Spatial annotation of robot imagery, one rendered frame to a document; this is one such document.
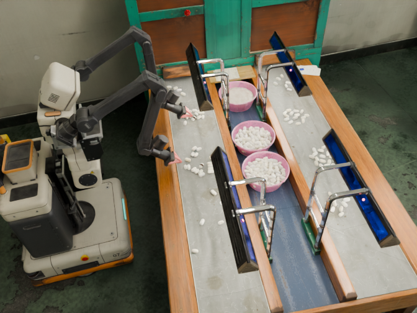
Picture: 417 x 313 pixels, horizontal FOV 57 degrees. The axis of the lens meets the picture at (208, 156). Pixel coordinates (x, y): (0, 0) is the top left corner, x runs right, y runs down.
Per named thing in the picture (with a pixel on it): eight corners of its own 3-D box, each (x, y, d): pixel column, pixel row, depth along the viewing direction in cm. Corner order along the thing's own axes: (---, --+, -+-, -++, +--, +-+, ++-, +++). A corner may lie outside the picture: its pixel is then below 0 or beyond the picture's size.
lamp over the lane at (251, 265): (238, 274, 145) (238, 265, 140) (210, 157, 188) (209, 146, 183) (259, 271, 146) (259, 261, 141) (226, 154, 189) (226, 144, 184)
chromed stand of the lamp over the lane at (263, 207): (233, 270, 186) (233, 216, 154) (225, 235, 200) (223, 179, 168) (272, 263, 187) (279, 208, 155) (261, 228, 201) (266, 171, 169)
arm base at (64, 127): (56, 122, 186) (55, 138, 178) (66, 112, 184) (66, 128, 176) (71, 130, 192) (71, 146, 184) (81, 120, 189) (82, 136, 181)
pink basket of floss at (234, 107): (242, 120, 261) (242, 108, 254) (211, 105, 273) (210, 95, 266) (264, 99, 275) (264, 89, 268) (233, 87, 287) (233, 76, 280)
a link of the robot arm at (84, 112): (67, 119, 183) (67, 127, 180) (80, 105, 180) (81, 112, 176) (84, 128, 190) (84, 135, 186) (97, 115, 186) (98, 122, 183)
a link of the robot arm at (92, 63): (136, 18, 204) (138, 26, 196) (152, 38, 213) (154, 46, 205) (71, 64, 213) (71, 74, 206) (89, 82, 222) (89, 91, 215)
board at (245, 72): (210, 84, 276) (210, 82, 275) (207, 72, 286) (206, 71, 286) (255, 77, 279) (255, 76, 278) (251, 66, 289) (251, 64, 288)
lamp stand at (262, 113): (262, 126, 256) (265, 68, 224) (254, 107, 270) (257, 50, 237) (290, 122, 257) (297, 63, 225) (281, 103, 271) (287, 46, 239)
